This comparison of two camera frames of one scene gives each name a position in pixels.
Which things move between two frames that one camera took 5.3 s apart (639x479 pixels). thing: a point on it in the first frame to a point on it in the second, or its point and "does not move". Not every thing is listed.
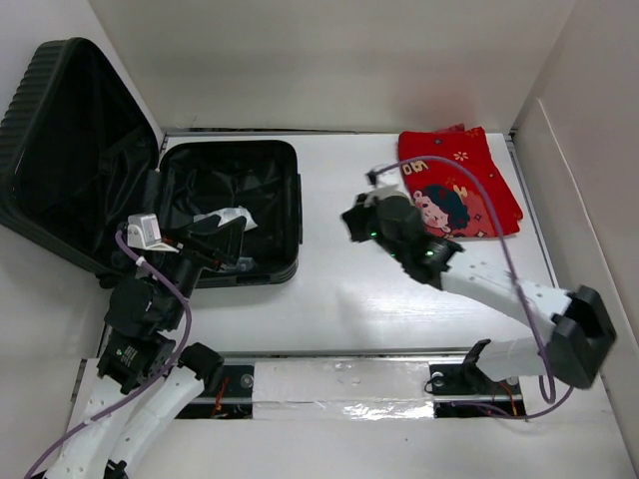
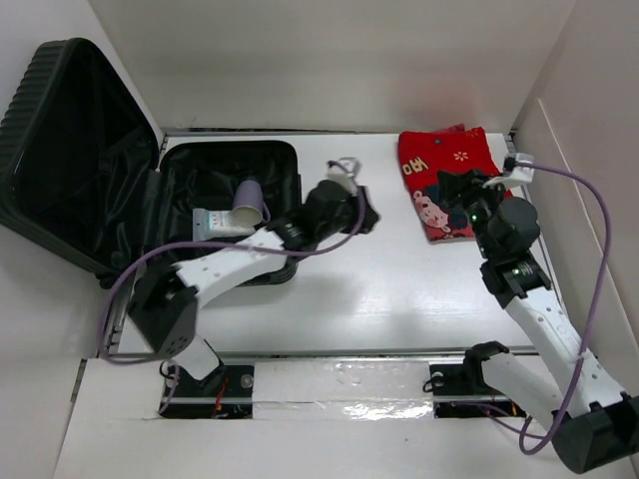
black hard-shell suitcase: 78,160 does not move
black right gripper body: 366,226 to 480,203
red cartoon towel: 449,197 does not move
